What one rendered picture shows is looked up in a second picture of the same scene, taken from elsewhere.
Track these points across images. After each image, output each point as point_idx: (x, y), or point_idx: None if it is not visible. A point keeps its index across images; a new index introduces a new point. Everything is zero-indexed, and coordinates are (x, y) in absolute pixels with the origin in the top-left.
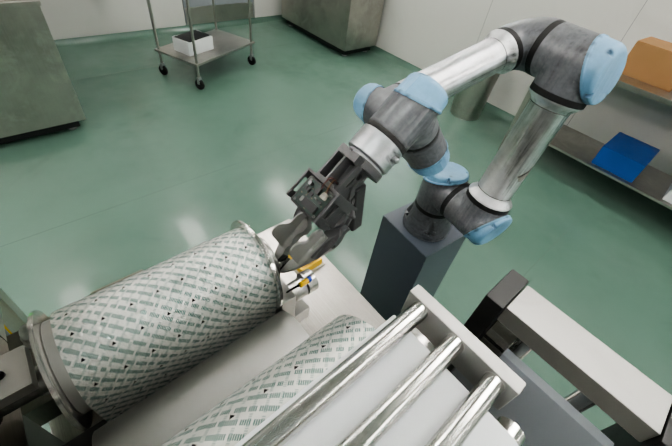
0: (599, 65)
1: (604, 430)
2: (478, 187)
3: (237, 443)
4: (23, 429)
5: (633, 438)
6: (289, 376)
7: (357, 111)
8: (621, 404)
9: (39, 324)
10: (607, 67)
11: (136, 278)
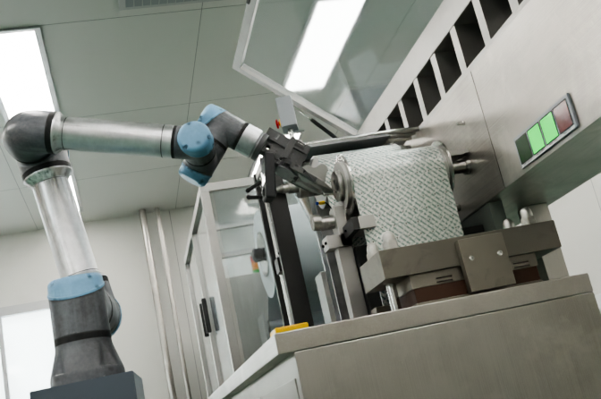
0: None
1: (260, 202)
2: (93, 269)
3: (359, 140)
4: (481, 203)
5: None
6: (344, 152)
7: (212, 140)
8: None
9: (439, 147)
10: None
11: (399, 150)
